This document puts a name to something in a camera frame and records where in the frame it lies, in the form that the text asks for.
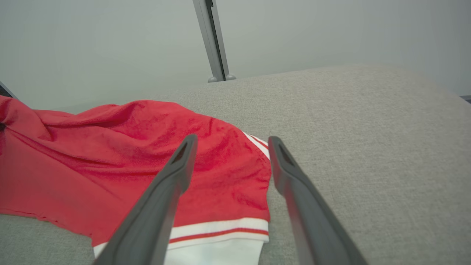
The grey metal partition post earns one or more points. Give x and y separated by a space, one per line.
211 36

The grey cylindrical post cap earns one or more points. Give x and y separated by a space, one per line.
212 79
230 77

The red basketball jersey white trim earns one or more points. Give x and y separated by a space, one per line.
110 147

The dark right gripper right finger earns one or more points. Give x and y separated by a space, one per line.
309 213

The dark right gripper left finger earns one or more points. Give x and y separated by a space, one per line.
154 213

